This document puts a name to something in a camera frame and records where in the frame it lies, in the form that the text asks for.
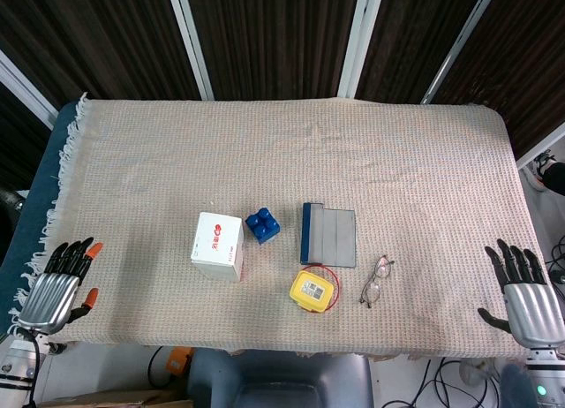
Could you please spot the beige waffle tablecloth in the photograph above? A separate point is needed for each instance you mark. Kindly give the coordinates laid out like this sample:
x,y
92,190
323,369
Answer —
x,y
309,160

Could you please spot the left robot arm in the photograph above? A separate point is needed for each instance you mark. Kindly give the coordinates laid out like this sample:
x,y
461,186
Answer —
x,y
17,364

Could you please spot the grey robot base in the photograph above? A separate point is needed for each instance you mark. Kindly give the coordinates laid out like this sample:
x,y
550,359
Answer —
x,y
278,379

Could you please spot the blue grey glasses case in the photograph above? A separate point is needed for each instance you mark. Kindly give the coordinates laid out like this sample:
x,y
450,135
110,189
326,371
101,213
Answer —
x,y
331,238

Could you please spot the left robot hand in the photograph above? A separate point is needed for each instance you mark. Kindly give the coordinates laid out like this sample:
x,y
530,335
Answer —
x,y
48,297

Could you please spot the brown cardboard sheet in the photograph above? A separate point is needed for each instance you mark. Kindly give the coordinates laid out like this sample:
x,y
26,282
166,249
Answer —
x,y
110,400

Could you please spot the white carton box red print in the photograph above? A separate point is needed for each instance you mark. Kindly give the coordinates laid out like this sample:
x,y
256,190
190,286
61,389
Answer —
x,y
216,244

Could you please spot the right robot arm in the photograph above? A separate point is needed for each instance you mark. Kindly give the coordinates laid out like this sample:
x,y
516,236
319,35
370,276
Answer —
x,y
545,377

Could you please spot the white metal frame post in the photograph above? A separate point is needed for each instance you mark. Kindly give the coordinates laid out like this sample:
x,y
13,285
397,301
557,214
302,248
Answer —
x,y
190,37
543,149
22,88
359,37
459,46

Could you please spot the blue toy building block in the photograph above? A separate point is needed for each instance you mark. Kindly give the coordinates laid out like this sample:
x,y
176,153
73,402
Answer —
x,y
262,224

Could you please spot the yellow lid green container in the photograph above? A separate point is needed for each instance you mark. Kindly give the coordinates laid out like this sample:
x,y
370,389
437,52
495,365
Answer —
x,y
311,289

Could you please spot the eyeglasses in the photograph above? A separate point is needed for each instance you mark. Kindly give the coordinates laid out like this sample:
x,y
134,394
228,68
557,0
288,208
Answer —
x,y
383,269

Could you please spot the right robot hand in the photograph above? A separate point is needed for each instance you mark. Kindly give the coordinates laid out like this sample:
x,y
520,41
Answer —
x,y
532,311

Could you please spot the white sneaker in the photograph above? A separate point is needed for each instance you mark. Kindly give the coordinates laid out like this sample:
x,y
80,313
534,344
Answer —
x,y
540,171

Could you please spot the orange device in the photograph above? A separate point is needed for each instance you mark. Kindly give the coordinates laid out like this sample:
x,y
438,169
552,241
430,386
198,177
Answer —
x,y
178,364

